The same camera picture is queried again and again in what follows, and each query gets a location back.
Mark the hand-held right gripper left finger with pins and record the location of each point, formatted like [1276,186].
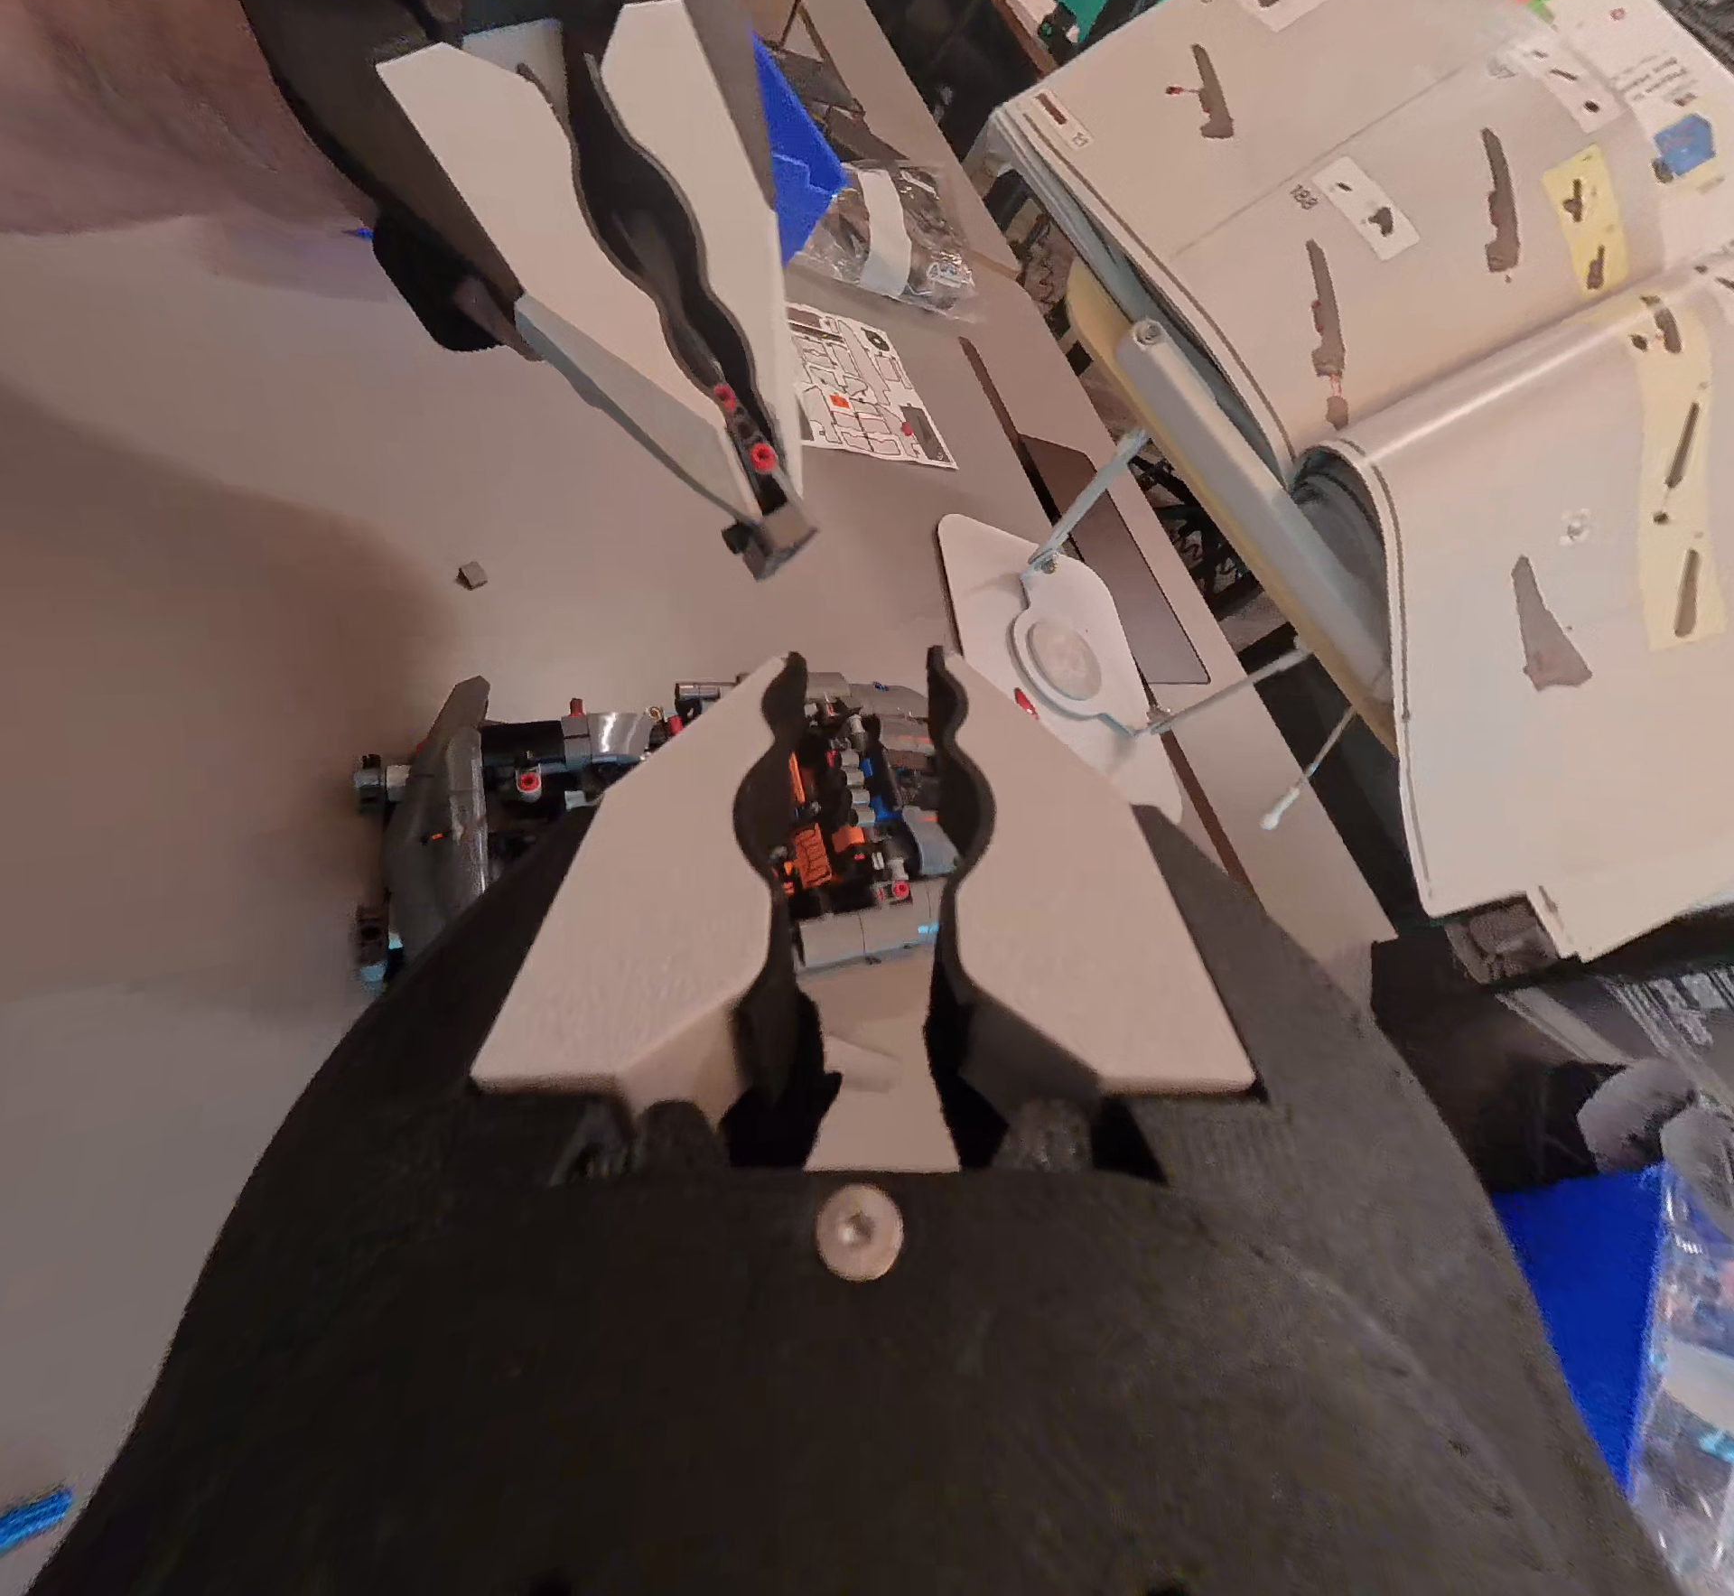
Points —
[623,945]

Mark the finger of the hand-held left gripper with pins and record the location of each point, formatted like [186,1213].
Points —
[517,200]
[706,159]

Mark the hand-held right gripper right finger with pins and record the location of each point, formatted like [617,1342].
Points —
[1098,945]

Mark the blue plastic parts bin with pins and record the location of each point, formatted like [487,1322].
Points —
[798,175]

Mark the grey black lego spaceship model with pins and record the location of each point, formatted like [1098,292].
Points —
[432,807]

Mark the grey lego wing piece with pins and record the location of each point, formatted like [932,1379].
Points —
[781,541]

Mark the clear bag with lego parts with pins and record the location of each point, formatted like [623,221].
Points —
[883,224]

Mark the lego sticker sheet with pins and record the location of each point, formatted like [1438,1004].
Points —
[870,388]

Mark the lego instruction booklet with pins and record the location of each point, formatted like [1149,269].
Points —
[1490,676]

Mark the lego set box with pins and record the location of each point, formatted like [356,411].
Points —
[1665,1007]

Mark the clear bags of lego parts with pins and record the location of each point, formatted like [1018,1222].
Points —
[1691,1353]

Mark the silver book stand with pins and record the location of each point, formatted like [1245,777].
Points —
[1059,623]

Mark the blue storage bin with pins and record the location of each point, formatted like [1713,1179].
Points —
[1571,1282]

